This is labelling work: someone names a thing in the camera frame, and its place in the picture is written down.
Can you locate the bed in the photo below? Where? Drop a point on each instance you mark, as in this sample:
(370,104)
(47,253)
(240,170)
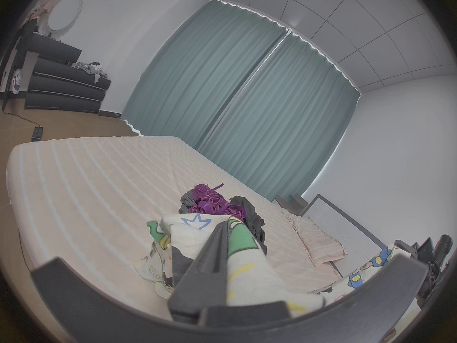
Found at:
(89,191)

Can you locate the purple satin garment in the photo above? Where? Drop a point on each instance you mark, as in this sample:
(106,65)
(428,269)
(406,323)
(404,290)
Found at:
(214,204)

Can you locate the white grey bedside table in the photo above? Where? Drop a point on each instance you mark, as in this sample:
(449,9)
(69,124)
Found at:
(289,202)

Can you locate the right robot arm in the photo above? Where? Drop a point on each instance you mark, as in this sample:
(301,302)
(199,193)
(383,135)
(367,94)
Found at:
(430,280)

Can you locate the pile of clothes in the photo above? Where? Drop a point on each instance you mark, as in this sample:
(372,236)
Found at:
(89,69)

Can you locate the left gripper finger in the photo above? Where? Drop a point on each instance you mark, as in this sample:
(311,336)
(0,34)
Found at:
(200,291)

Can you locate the white printed pyjama top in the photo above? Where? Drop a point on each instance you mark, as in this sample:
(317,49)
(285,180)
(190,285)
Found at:
(200,227)

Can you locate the black dressing table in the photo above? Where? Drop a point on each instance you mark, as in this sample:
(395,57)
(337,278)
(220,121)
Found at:
(53,46)

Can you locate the black power adapter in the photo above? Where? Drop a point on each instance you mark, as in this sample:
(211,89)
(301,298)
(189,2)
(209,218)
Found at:
(37,134)

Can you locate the pale pink pillow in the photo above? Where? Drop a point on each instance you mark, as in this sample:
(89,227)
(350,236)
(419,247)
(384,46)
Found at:
(317,241)

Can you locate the person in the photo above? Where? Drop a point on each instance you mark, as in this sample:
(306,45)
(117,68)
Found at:
(17,80)

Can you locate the round white mirror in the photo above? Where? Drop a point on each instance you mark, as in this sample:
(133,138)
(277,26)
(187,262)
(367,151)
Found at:
(64,14)

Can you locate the black chest of drawers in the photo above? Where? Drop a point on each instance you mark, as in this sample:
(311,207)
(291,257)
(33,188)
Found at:
(64,88)

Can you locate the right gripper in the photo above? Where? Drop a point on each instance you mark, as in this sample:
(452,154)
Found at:
(433,248)

